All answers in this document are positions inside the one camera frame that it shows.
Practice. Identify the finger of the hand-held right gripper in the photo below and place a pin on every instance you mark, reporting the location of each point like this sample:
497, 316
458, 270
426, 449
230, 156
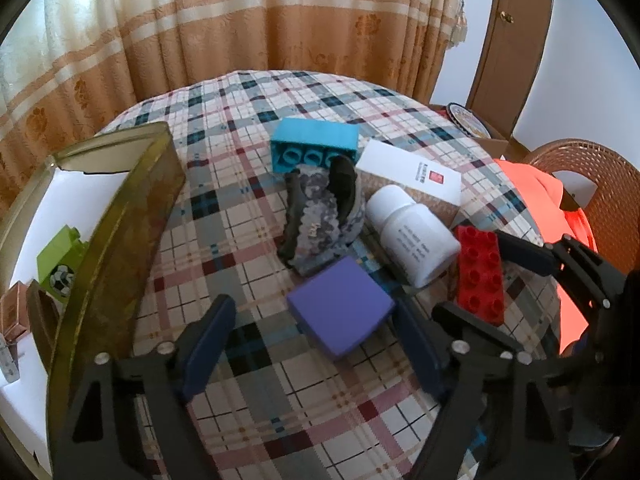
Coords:
475, 327
525, 252

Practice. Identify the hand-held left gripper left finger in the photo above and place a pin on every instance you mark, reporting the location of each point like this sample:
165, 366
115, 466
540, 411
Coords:
207, 345

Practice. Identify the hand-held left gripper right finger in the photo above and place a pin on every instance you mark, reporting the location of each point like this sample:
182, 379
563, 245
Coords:
420, 350

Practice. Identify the red toy brick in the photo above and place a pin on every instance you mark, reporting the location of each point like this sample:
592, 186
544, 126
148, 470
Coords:
480, 272

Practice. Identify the purple square box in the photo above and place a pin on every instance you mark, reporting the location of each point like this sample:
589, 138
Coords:
340, 302

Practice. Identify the white pill bottle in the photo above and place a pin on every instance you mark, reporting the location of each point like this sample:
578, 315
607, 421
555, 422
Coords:
410, 235

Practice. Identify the gold rectangular metal tin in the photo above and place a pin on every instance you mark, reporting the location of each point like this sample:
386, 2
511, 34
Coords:
130, 240

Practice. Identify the white carton with red label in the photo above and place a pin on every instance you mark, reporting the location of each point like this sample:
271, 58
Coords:
405, 170

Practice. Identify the dark brown bar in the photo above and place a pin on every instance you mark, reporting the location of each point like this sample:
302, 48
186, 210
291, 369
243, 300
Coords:
42, 325

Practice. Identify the green toy brick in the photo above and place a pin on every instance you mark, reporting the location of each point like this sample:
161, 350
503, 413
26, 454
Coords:
60, 260

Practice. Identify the rose gold box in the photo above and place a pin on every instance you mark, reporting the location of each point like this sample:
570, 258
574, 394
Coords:
12, 310

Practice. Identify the small white box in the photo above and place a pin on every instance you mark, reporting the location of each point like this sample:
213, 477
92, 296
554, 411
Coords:
9, 360

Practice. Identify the blue toy brick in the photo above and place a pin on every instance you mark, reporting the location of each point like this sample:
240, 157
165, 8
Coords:
320, 135

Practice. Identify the orange cloth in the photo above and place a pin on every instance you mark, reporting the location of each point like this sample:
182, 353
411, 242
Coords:
540, 195

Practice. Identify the brown wicker chair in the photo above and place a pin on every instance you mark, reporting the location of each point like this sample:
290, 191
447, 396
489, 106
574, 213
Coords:
600, 175

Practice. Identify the cardboard box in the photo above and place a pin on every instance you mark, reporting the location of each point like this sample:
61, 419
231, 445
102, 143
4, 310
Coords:
495, 145

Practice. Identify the round cookie tin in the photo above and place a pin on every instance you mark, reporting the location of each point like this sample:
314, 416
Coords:
467, 119

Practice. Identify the brown wooden door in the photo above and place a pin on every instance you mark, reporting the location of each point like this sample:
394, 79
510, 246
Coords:
515, 70

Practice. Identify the white paper liner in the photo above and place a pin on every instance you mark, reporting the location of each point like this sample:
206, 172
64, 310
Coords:
75, 200

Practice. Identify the plaid tablecloth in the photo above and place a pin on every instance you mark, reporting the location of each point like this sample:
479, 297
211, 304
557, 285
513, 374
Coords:
240, 125

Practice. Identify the curtain tassel tie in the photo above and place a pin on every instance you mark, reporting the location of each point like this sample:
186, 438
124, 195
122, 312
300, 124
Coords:
459, 30

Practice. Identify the brass door knob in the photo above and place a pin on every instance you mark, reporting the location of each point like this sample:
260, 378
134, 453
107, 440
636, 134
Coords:
506, 16

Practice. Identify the cream and orange curtain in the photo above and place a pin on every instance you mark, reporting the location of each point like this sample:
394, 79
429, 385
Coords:
225, 25

